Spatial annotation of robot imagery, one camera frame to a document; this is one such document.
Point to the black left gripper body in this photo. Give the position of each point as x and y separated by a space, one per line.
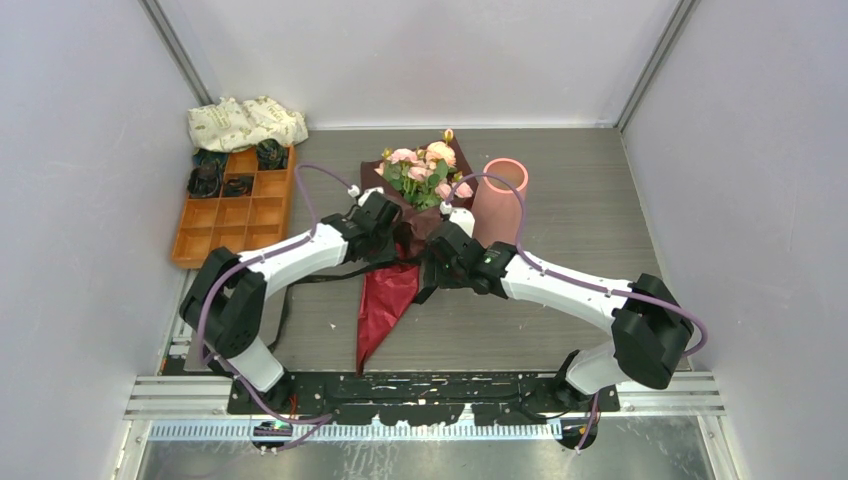
384 248

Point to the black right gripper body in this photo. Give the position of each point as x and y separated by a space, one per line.
444 276

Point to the maroon and red wrapping paper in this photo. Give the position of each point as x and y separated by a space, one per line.
389 291

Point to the pink flower bouquet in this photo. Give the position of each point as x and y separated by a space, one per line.
423 176

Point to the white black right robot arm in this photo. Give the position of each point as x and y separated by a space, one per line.
648 332

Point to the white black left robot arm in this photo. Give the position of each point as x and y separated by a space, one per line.
224 304

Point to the pink cylindrical vase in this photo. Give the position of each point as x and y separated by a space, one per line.
496 210

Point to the orange compartment tray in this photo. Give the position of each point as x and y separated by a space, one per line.
241 223

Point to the dark rolled fabric top right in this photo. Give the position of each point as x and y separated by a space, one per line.
271 155

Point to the dark rolled fabric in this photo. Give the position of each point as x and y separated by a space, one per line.
205 182
202 157
271 155
239 186

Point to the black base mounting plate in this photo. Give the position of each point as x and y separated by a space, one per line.
421 398

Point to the dark rolled fabric middle left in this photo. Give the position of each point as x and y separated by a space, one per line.
205 182

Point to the cream patterned cloth bag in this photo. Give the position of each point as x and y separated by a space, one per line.
234 126

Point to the dark rolled fabric top left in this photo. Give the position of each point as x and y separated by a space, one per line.
202 157

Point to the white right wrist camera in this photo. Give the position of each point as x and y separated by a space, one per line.
461 217

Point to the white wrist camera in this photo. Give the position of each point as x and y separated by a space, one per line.
360 196
461 217

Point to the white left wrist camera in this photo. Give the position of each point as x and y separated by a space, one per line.
360 196

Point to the aluminium rail frame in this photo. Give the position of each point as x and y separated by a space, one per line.
181 427

